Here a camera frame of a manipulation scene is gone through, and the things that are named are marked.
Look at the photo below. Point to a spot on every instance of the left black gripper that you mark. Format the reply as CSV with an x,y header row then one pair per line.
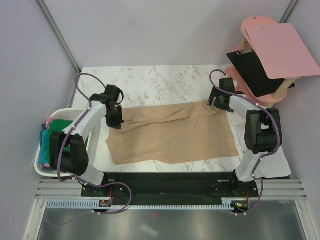
x,y
116,124

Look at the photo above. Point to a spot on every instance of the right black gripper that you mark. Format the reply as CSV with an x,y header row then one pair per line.
x,y
216,93

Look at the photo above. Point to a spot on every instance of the beige t shirt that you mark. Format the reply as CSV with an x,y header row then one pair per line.
x,y
172,134

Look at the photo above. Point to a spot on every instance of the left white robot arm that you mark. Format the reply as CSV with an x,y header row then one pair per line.
x,y
91,117

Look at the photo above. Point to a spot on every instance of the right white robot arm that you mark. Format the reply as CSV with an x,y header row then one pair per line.
x,y
263,157

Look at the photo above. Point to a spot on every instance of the pink two-tier side table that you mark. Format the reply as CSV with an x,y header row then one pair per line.
x,y
268,100

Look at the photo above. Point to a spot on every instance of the black clipboard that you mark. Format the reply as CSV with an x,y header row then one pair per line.
x,y
250,68

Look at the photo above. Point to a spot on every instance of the green t shirt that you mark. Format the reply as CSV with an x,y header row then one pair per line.
x,y
57,125

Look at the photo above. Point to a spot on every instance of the pink paper sheet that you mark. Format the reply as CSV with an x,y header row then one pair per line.
x,y
282,52

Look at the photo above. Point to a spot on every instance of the blue t shirt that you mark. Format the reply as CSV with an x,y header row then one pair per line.
x,y
43,158

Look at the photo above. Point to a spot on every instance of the white paper sheet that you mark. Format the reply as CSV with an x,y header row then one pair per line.
x,y
274,166

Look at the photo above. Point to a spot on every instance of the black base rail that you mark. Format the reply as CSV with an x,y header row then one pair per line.
x,y
172,188

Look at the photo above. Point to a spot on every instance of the white slotted cable duct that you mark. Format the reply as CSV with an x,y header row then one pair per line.
x,y
224,204

